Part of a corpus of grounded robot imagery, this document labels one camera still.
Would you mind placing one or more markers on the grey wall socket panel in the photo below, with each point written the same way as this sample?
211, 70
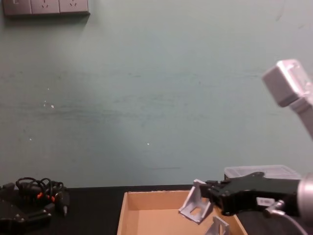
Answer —
49, 7

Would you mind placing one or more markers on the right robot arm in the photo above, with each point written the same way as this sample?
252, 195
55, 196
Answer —
283, 83

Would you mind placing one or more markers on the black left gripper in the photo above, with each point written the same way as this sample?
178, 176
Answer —
9, 213

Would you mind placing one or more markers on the shallow brown cardboard tray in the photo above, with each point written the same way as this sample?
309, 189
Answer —
151, 220

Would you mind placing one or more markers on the silver metal corner bracket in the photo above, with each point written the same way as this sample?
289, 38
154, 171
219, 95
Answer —
218, 226
193, 203

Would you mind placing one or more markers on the black table cloth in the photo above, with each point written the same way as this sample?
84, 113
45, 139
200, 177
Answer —
93, 213

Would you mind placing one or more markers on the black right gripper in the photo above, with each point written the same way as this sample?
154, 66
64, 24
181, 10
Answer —
269, 191

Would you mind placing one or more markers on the clear plastic case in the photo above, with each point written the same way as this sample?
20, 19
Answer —
269, 171

